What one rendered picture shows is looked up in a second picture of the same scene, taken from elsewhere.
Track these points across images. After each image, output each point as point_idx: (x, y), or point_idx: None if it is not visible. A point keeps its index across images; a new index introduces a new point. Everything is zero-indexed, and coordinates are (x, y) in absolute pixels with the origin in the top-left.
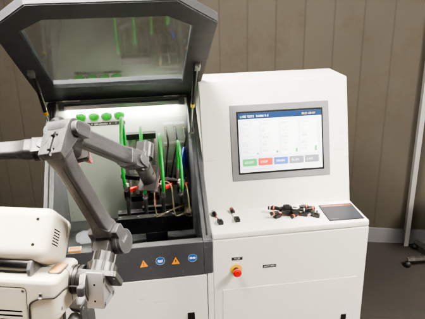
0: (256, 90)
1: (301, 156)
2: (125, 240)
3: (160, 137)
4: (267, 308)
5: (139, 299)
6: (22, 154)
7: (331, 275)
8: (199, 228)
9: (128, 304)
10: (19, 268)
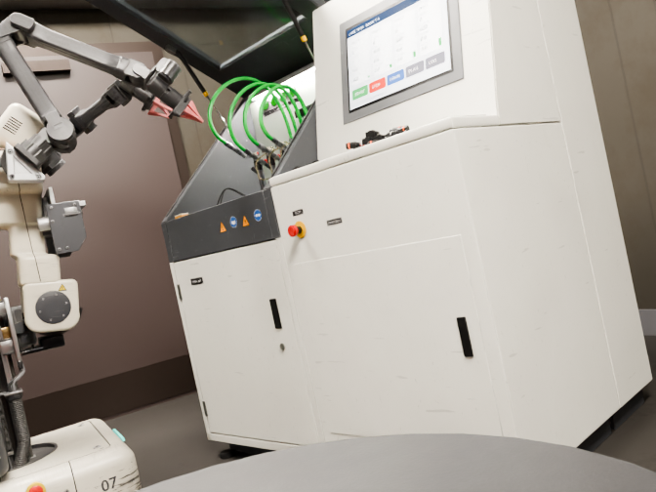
0: None
1: (421, 62)
2: (59, 128)
3: (264, 84)
4: (348, 297)
5: (227, 275)
6: (102, 101)
7: (420, 235)
8: None
9: (222, 283)
10: None
